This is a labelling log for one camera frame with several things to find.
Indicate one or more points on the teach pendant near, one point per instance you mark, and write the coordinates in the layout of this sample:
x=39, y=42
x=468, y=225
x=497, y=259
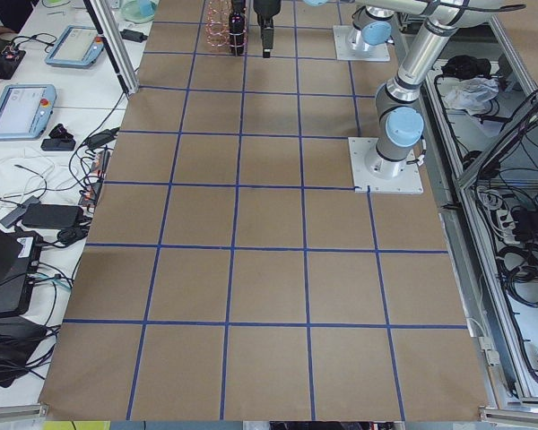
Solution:
x=25, y=110

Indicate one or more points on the teach pendant far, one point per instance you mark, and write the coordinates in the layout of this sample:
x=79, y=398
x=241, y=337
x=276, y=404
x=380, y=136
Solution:
x=78, y=47

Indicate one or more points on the dark wine bottle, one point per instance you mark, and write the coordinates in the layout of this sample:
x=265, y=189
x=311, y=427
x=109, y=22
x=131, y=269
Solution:
x=238, y=6

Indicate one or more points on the black power adapter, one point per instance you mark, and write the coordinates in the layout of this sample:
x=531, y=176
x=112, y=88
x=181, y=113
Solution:
x=133, y=35

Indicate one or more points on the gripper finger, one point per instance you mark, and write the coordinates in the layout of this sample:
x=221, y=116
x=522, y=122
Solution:
x=267, y=38

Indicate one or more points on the teach pendant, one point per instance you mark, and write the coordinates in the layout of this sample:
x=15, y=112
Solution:
x=78, y=47
x=25, y=110

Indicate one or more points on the black laptop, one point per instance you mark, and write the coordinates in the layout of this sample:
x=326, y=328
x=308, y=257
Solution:
x=19, y=260

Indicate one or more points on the black webcam on stand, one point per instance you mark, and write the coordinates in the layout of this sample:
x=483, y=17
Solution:
x=59, y=139

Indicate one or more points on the green glass plate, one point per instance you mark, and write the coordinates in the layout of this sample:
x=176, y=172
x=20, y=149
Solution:
x=138, y=11

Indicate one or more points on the copper wire wine basket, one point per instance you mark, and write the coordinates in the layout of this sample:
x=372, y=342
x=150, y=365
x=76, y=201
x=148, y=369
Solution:
x=217, y=25

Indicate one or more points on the aluminium frame post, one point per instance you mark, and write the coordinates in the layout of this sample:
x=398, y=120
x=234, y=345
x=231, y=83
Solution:
x=106, y=26

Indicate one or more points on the crumpled white cloth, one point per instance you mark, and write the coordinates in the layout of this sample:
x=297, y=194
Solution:
x=473, y=96

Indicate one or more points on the black power brick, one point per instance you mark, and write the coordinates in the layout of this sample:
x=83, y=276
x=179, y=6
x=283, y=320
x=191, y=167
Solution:
x=51, y=216

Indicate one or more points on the dark wine bottle front basket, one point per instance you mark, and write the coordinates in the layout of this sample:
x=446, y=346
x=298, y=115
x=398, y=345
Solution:
x=237, y=32

